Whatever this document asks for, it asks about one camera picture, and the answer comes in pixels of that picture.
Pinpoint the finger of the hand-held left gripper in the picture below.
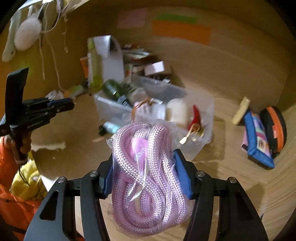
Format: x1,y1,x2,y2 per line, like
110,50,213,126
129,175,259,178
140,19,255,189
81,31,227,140
46,98,73,106
49,102,75,114

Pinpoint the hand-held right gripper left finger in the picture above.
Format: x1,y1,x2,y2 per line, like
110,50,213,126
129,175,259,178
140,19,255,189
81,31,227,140
24,153,114,241

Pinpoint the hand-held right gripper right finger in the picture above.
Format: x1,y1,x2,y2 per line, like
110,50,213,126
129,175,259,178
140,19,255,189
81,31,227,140
172,148,269,241

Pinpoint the clear plastic storage bin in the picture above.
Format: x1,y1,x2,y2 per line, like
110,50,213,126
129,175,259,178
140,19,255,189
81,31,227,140
94,74,214,161

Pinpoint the pink rope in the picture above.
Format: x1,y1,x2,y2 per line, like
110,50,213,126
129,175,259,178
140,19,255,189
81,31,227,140
106,119,193,237

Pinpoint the dark green glass bottle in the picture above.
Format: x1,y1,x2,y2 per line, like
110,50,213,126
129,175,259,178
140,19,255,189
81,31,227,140
102,79,130,106

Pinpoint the cream jar with clear lid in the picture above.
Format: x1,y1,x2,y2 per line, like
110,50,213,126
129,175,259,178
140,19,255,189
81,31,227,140
166,98,190,127

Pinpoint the orange brown cord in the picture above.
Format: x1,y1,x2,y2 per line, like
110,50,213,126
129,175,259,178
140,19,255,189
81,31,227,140
131,97,160,117

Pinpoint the wooden desktop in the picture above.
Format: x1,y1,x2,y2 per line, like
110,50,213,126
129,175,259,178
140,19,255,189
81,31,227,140
30,91,292,241

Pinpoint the person's left hand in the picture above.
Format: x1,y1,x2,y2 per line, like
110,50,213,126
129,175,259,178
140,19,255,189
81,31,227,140
0,133,32,163

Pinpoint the white carton packet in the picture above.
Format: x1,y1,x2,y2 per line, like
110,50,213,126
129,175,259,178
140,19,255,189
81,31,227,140
45,89,64,100

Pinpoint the green white tube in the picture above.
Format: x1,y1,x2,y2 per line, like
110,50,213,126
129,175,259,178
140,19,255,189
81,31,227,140
63,84,85,98

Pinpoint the orange tube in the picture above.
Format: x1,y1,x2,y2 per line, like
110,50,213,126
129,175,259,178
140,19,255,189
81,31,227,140
80,57,89,79

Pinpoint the teal tube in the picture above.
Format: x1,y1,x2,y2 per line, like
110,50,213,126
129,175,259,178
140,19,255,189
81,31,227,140
99,122,121,136

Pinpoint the yellow green tube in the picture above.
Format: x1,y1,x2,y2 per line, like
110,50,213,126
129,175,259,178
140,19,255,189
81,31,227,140
87,37,103,88

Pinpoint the yellow cloth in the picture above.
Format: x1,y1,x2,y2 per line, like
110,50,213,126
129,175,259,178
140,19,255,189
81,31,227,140
10,159,48,202

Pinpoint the white fluffy pompom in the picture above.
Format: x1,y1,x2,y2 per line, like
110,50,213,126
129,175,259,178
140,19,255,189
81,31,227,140
14,17,42,51

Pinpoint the blue zip pouch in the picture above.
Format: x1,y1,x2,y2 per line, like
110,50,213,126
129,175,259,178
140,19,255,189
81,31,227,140
240,110,275,169

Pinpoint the person's orange jacket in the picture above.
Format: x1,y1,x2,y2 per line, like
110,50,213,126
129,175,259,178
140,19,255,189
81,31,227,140
0,137,84,241

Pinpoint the cream tube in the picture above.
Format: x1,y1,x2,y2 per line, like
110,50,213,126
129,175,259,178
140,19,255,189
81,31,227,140
232,96,251,126

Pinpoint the stack of booklets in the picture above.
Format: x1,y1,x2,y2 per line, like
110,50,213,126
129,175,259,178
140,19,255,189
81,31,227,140
121,44,158,77

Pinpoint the small white box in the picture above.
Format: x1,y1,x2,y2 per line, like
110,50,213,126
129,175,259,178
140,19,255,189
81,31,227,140
144,61,165,75

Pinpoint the black orange zip case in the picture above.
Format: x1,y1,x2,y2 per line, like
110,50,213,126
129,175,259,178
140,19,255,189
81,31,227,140
259,106,287,158

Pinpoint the pink sticky note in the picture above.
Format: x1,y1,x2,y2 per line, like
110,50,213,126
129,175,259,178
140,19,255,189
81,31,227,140
117,10,147,29

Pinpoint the orange sticky note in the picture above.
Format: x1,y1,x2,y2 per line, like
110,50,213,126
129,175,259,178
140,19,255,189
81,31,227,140
151,20,212,45

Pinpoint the green sticky note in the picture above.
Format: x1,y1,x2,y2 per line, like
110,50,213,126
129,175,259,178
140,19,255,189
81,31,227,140
155,13,200,24

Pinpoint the white hanging cord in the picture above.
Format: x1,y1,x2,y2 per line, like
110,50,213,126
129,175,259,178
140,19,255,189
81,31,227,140
38,0,77,92

